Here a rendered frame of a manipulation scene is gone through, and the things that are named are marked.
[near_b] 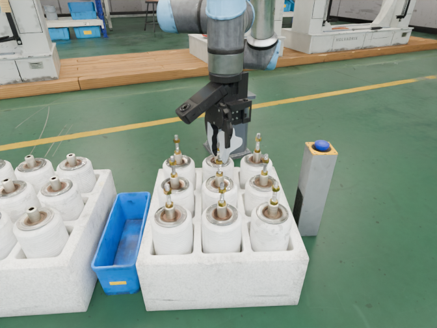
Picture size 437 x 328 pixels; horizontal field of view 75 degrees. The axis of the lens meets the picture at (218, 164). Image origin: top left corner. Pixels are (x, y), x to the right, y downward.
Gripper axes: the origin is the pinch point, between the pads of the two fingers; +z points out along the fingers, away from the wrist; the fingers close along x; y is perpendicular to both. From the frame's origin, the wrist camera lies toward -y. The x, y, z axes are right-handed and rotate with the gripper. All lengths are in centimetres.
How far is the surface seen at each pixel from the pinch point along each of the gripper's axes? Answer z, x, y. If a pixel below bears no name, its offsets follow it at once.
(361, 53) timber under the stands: 29, 138, 286
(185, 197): 10.4, 1.6, -8.8
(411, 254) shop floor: 34, -35, 49
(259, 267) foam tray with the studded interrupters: 18.4, -20.9, -2.6
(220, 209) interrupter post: 6.9, -10.6, -6.4
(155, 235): 11.8, -5.2, -20.2
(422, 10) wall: 1, 212, 563
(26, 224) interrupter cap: 8.9, 11.1, -43.3
